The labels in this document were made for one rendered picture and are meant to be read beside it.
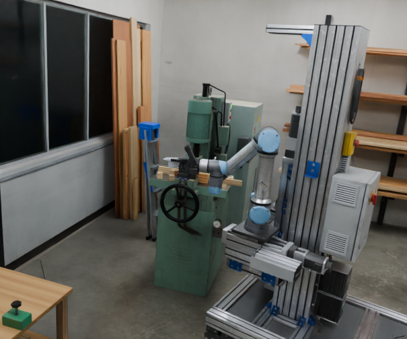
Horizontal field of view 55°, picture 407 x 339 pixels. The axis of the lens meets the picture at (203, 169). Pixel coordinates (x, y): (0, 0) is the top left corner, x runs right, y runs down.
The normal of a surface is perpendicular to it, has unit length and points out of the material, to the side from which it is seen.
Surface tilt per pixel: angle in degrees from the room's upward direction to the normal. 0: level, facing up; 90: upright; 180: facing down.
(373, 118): 90
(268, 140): 82
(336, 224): 90
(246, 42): 90
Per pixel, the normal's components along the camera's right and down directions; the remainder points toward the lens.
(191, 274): -0.26, 0.24
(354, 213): -0.54, 0.18
